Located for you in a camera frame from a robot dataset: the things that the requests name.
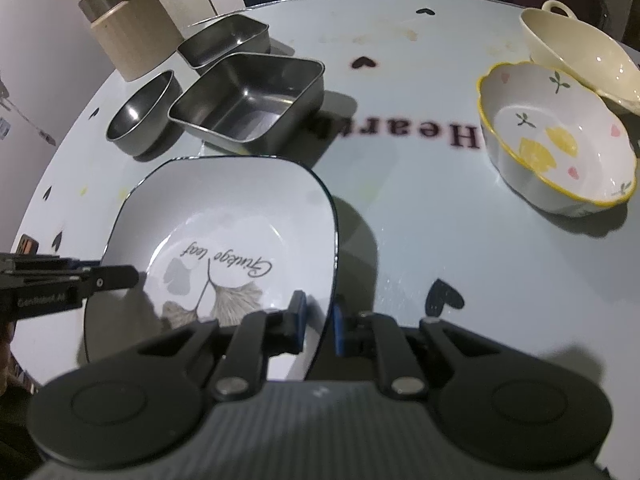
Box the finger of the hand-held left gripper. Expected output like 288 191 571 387
0 254 104 274
80 264 141 305

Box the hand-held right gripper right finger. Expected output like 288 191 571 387
331 303 503 404

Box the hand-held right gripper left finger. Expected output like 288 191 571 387
135 290 307 404

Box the white square leaf print plate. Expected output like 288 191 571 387
82 156 341 383

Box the oval steel bowl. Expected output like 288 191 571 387
105 70 183 156

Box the yellow rim flower print bowl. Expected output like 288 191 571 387
476 60 638 217

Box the large square steel container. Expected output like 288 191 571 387
167 52 326 156

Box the beige canister with steel lid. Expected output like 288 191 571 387
77 0 186 82

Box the small square steel container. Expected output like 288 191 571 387
176 14 272 70

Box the hanging wall ornament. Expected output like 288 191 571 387
0 77 57 147

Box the cream bowl with handle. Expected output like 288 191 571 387
519 0 640 116

